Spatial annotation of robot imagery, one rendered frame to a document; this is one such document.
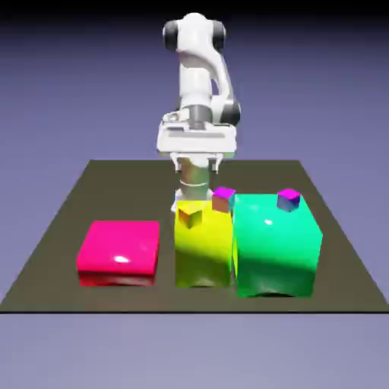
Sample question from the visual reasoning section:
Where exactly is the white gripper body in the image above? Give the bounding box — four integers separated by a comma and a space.
156, 120, 238, 160

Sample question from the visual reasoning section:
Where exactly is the small magenta cube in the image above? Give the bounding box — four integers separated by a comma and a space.
211, 186, 237, 214
277, 188, 302, 213

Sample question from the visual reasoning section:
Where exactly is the small yellow cube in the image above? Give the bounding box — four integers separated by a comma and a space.
178, 205, 204, 229

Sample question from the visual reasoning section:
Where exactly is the large yellow box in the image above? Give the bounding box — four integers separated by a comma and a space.
174, 199, 234, 289

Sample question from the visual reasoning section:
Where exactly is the large pink box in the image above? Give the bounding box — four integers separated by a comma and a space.
75, 220, 161, 287

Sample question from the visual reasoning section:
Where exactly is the large green box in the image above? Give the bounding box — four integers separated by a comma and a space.
232, 193, 324, 299

